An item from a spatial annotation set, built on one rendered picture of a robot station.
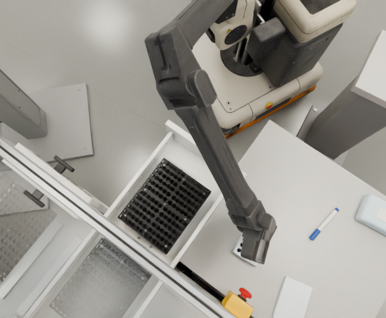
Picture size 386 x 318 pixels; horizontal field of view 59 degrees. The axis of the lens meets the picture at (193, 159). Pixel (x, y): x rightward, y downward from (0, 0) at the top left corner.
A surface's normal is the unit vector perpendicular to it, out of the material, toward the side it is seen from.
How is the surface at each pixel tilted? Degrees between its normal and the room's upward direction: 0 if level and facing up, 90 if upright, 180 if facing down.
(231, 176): 47
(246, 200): 36
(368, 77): 0
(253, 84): 0
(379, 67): 0
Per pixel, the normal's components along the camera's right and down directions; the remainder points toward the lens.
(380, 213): 0.01, -0.25
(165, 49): -0.65, 0.40
